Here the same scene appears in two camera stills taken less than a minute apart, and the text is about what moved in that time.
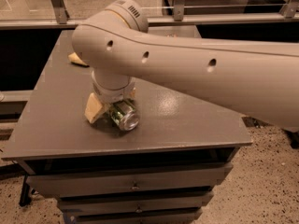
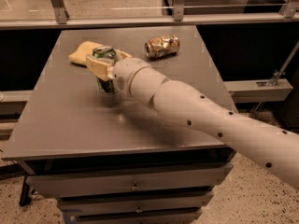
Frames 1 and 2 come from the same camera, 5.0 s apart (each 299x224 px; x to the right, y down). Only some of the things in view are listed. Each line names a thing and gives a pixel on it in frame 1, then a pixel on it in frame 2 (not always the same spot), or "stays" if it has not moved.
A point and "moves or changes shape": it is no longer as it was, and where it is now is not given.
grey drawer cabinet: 163,172 stays
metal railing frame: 288,15 stays
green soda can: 125,115 moves or changes shape
